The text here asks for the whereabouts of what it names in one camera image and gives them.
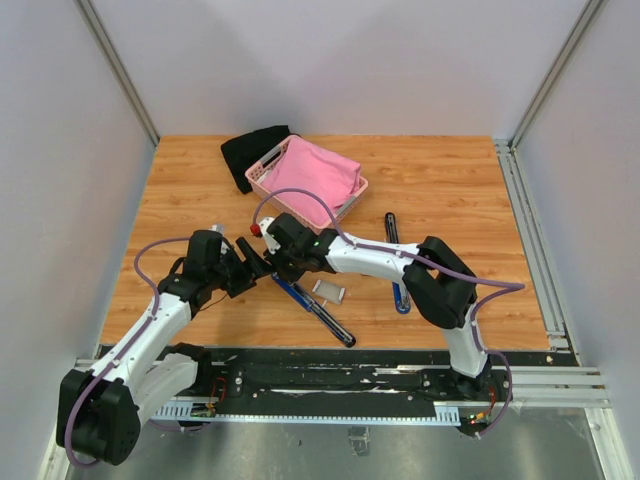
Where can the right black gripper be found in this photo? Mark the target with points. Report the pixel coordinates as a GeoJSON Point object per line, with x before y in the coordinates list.
{"type": "Point", "coordinates": [287, 276]}

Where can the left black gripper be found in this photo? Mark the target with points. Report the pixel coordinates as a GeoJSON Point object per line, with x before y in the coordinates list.
{"type": "Point", "coordinates": [251, 268]}

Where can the silver staple strips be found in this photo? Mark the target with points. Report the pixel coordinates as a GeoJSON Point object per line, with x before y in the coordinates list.
{"type": "Point", "coordinates": [328, 291]}

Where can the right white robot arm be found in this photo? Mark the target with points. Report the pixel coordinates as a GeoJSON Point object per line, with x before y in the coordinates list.
{"type": "Point", "coordinates": [438, 282]}

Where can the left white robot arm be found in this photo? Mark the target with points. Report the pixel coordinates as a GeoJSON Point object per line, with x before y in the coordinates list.
{"type": "Point", "coordinates": [102, 410]}

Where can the pink folded cloth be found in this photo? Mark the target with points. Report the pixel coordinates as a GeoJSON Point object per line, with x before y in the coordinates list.
{"type": "Point", "coordinates": [332, 177]}

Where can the pink plastic basket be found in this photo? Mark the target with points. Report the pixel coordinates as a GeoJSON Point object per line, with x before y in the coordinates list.
{"type": "Point", "coordinates": [304, 205]}

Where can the black folded cloth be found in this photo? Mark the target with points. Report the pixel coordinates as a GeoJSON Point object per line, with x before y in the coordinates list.
{"type": "Point", "coordinates": [242, 152]}

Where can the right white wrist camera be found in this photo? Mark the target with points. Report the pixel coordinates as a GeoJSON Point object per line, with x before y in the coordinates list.
{"type": "Point", "coordinates": [260, 230]}

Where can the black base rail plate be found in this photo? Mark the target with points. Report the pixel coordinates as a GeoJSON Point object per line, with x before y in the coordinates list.
{"type": "Point", "coordinates": [302, 385]}

